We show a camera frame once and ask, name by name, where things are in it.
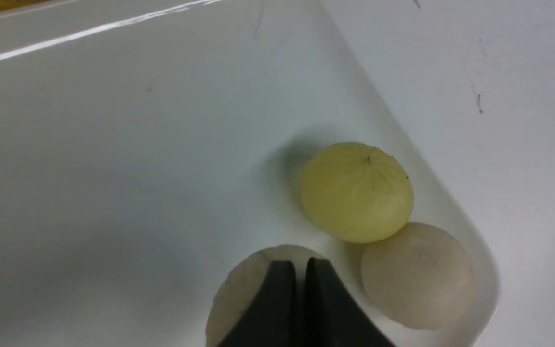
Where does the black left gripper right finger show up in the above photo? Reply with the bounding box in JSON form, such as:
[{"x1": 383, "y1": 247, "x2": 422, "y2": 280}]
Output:
[{"x1": 305, "y1": 258, "x2": 394, "y2": 347}]

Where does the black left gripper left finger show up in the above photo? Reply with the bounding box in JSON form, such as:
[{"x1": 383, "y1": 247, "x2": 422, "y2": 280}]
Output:
[{"x1": 219, "y1": 261, "x2": 297, "y2": 347}]

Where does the white steamed bun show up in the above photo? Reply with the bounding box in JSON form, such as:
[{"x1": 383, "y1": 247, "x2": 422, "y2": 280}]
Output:
[
  {"x1": 205, "y1": 244, "x2": 324, "y2": 347},
  {"x1": 360, "y1": 222, "x2": 476, "y2": 330}
]

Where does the yellow steamed bun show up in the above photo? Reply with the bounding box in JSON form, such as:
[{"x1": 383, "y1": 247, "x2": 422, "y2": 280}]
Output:
[{"x1": 299, "y1": 141, "x2": 415, "y2": 244}]

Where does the white rectangular plate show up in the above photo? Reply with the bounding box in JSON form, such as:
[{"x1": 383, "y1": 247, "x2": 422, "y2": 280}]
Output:
[{"x1": 0, "y1": 0, "x2": 499, "y2": 347}]

